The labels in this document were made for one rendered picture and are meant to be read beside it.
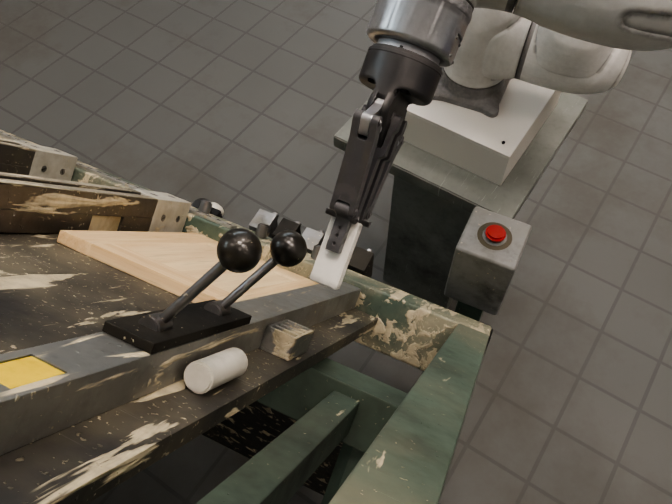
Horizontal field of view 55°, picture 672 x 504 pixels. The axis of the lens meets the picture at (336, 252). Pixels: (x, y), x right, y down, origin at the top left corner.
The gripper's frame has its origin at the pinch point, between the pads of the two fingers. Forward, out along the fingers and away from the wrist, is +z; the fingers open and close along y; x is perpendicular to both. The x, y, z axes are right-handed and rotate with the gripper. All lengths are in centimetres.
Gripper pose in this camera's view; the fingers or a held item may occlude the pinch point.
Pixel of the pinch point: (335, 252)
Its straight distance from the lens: 64.8
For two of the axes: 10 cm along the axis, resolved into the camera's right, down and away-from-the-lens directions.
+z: -3.4, 9.3, 1.1
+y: 2.7, -0.2, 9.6
